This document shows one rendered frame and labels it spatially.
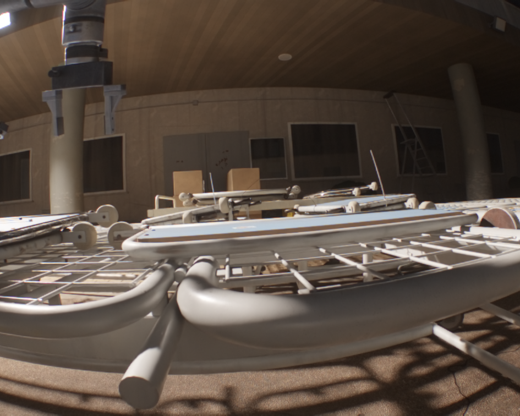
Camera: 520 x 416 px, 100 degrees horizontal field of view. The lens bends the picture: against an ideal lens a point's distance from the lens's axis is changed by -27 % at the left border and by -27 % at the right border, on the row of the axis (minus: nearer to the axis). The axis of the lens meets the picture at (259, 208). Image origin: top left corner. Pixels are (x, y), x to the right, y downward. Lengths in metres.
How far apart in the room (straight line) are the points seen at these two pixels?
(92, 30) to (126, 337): 0.54
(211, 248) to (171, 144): 6.33
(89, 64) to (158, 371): 0.56
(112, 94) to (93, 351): 0.46
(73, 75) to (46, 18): 4.17
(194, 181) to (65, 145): 2.31
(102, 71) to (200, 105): 6.30
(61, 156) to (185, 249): 4.79
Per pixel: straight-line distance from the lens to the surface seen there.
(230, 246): 0.40
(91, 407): 1.02
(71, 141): 5.19
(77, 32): 0.65
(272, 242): 0.41
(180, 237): 0.46
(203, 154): 6.55
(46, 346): 0.44
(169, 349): 0.24
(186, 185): 4.04
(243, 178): 4.11
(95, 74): 0.64
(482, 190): 6.51
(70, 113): 5.31
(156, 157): 6.77
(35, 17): 4.99
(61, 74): 0.68
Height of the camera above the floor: 0.57
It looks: level
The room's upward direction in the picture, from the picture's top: 4 degrees counter-clockwise
